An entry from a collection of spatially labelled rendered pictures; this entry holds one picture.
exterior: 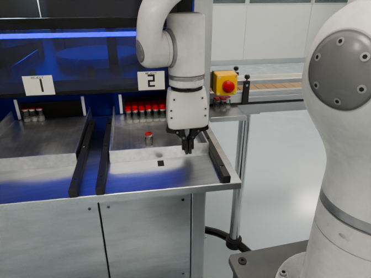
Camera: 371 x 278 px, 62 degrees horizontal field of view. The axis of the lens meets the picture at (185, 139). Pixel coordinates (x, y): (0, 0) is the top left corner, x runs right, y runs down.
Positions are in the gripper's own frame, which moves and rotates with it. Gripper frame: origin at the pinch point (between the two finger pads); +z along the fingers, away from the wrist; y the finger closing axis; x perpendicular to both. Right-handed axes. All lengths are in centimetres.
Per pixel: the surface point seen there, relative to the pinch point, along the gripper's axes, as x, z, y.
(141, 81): -27.1, -10.6, 10.2
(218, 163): 6.6, 2.5, -6.5
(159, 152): -1.5, 2.2, 7.3
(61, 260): -30, 61, 48
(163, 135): -15.1, 3.5, 5.0
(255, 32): -488, 21, -208
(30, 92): -27, -9, 44
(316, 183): -104, 90, -112
